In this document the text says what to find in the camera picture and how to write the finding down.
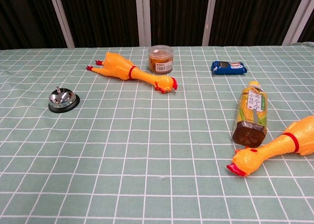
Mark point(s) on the corn tea drink bottle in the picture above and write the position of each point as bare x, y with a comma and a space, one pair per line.
252, 111

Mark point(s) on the yellow rubber chicken toy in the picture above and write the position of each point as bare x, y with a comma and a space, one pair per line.
282, 143
122, 68

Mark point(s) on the green checkered tablecloth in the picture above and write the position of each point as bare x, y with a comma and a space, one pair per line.
147, 148

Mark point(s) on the white partition frame post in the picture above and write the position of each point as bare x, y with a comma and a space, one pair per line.
209, 17
62, 18
143, 17
298, 15

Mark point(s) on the blue Oreo cookie pack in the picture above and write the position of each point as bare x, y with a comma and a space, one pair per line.
228, 67

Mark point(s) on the clear jar of rubber bands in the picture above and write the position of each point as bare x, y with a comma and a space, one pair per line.
160, 61

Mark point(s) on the silver call bell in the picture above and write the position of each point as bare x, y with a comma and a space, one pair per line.
61, 99

